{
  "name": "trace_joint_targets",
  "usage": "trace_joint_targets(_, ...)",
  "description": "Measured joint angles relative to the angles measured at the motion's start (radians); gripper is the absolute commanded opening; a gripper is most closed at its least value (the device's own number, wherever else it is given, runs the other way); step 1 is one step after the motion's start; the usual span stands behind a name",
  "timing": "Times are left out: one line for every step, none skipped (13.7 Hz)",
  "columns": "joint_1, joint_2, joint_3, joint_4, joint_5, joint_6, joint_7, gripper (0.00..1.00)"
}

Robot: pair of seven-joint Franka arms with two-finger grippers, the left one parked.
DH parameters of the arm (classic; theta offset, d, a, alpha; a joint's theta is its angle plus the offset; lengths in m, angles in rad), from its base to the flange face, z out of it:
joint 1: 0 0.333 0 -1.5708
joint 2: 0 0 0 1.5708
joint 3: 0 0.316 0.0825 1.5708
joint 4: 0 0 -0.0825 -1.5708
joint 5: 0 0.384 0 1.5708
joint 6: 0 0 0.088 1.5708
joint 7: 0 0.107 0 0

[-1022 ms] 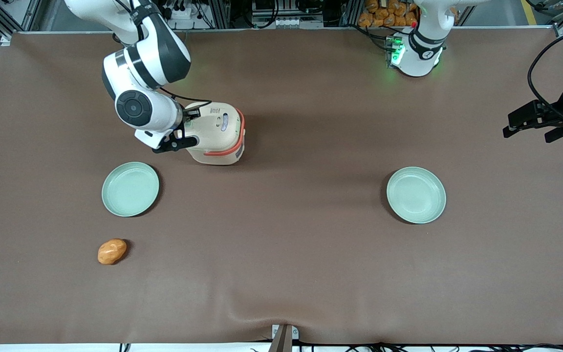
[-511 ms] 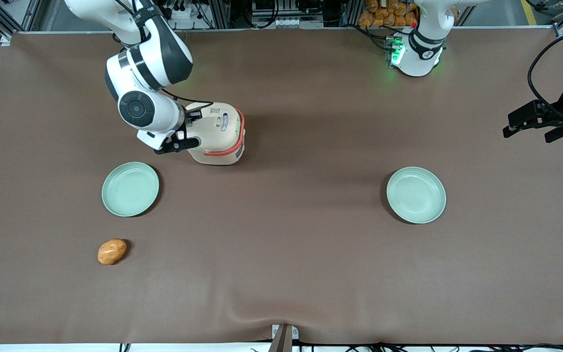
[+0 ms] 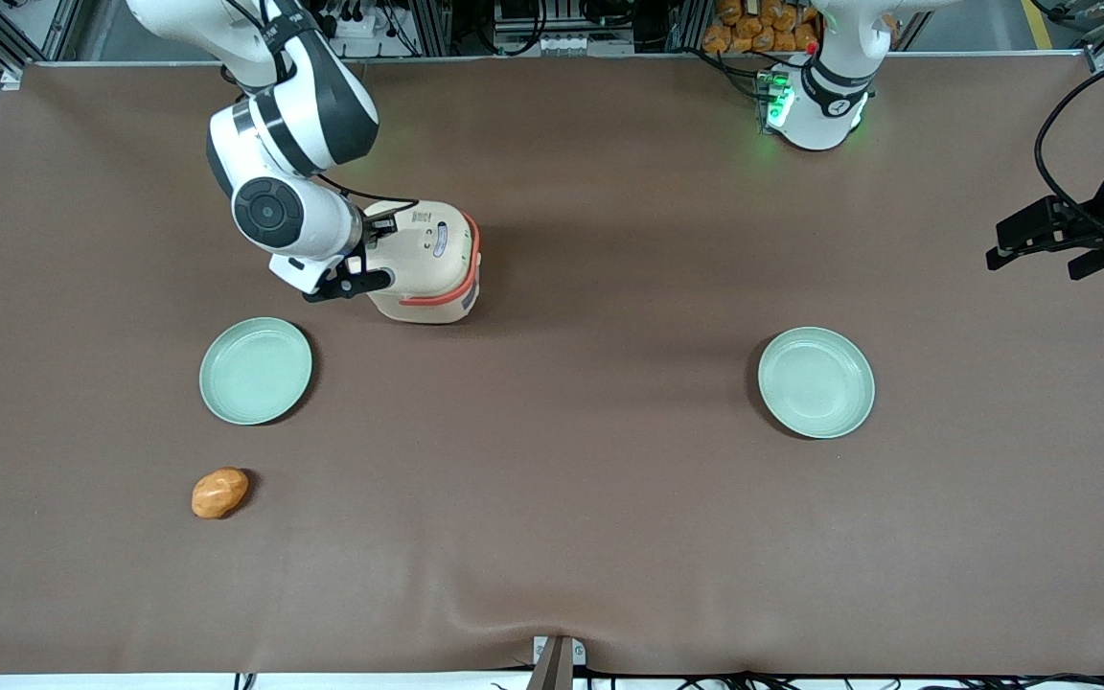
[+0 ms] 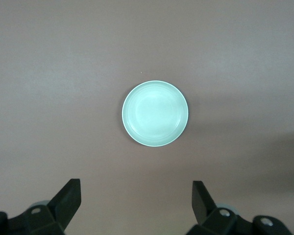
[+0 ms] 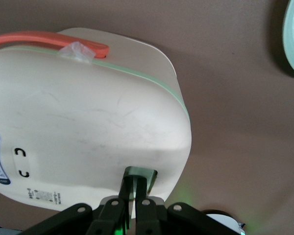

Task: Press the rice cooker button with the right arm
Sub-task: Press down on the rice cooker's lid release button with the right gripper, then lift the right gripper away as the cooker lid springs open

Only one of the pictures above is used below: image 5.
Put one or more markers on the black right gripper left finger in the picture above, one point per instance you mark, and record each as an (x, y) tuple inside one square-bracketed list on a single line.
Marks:
[(107, 218)]

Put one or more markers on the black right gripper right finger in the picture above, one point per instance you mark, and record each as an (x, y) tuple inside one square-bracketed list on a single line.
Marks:
[(149, 218)]

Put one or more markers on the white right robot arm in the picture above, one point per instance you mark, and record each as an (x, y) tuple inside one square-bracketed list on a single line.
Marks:
[(225, 221)]

